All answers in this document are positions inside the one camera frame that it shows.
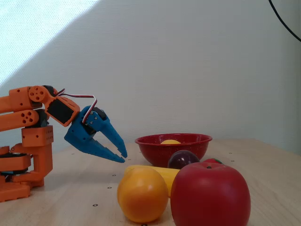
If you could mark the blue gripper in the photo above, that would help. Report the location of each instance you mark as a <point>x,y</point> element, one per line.
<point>78,132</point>

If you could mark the yellow plastic lemon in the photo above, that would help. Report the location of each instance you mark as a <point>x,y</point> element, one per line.
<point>170,142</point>

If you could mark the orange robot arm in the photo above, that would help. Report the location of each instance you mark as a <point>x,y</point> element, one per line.
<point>14,120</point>

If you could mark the red speckled bowl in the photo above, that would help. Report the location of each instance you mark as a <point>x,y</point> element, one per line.
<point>155,150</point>

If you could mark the orange plastic fruit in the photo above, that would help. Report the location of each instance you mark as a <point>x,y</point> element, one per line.
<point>142,195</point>

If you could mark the yellow plastic banana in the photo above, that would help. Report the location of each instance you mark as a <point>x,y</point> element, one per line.
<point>169,176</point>

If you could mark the purple plastic plum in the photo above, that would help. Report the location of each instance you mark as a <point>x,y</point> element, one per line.
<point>182,159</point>

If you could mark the red plastic strawberry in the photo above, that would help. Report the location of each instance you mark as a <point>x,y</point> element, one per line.
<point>211,161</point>

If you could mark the red plastic apple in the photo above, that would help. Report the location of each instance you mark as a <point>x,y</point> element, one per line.
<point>210,195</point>

